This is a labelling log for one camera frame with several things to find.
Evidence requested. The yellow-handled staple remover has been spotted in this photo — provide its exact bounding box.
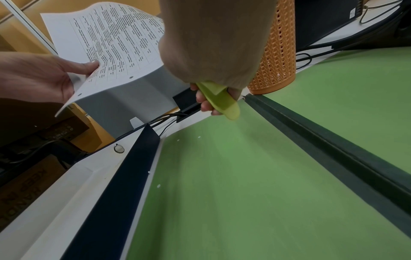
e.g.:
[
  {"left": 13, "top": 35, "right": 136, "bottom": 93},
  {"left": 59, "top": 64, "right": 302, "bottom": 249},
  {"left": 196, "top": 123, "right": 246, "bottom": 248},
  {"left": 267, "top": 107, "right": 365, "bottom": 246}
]
[{"left": 195, "top": 81, "right": 241, "bottom": 121}]

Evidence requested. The green folder with dark spine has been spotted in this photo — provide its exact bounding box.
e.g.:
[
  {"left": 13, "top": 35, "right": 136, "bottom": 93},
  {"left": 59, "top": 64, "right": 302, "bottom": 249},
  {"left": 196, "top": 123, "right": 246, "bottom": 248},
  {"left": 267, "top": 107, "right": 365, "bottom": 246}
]
[{"left": 125, "top": 47, "right": 411, "bottom": 260}]

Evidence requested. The thick black monitor cable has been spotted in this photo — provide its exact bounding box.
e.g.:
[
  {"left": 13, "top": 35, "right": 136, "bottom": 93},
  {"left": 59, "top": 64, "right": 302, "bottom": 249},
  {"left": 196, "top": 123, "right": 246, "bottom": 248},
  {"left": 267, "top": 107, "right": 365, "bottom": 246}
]
[{"left": 149, "top": 111, "right": 188, "bottom": 137}]

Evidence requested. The orange mesh basket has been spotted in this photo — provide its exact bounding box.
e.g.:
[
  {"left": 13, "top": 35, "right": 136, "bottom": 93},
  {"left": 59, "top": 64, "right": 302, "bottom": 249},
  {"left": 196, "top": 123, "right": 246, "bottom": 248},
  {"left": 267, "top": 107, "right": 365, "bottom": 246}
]
[{"left": 247, "top": 0, "right": 297, "bottom": 95}]

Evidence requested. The stack of printed papers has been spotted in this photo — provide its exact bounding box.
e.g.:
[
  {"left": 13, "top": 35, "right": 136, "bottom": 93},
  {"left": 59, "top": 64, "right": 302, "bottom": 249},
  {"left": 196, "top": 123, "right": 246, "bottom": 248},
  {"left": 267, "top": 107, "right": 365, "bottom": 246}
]
[{"left": 39, "top": 2, "right": 166, "bottom": 117}]

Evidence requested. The white tray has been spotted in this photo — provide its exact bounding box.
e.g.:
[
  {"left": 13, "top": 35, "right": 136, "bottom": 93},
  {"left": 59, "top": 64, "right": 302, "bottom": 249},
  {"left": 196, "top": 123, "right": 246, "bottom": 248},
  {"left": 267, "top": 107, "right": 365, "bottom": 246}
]
[{"left": 0, "top": 123, "right": 161, "bottom": 260}]

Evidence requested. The person's left hand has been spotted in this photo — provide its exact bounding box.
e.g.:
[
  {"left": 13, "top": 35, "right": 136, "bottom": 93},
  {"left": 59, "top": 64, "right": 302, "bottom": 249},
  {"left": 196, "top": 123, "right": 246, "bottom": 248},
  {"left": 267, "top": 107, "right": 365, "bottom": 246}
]
[{"left": 0, "top": 51, "right": 101, "bottom": 104}]

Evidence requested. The bundle of black monitor cables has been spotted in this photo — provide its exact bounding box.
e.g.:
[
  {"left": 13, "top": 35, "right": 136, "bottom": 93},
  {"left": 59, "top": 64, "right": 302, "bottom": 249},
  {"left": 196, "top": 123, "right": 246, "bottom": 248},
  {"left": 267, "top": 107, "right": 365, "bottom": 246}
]
[{"left": 295, "top": 0, "right": 411, "bottom": 71}]

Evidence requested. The person's right hand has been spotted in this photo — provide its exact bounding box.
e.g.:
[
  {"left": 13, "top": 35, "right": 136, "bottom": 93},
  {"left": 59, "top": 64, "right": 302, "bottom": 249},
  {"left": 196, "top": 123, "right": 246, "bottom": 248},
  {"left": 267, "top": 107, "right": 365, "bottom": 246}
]
[{"left": 158, "top": 0, "right": 278, "bottom": 116}]

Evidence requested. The black desktop computer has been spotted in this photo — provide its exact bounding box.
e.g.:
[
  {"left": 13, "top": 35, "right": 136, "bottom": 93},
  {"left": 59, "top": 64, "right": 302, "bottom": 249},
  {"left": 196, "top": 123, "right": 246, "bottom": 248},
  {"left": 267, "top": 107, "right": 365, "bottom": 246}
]
[{"left": 294, "top": 0, "right": 370, "bottom": 50}]

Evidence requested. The brown cardboard box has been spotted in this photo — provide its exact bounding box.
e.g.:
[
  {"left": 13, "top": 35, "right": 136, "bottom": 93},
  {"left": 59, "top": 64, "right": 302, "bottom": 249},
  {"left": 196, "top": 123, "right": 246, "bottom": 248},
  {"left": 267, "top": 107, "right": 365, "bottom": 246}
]
[{"left": 0, "top": 152, "right": 73, "bottom": 232}]

